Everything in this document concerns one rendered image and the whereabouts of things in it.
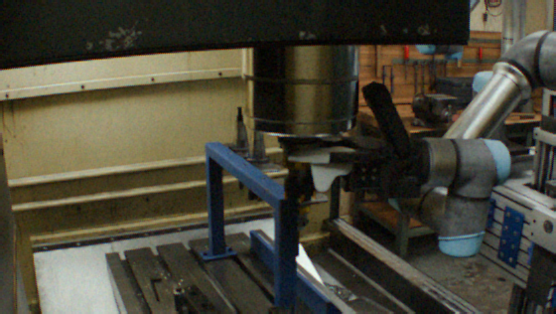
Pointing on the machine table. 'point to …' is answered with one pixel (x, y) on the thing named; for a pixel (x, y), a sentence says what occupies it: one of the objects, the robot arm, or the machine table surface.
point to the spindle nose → (301, 89)
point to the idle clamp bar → (199, 302)
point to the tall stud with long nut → (180, 299)
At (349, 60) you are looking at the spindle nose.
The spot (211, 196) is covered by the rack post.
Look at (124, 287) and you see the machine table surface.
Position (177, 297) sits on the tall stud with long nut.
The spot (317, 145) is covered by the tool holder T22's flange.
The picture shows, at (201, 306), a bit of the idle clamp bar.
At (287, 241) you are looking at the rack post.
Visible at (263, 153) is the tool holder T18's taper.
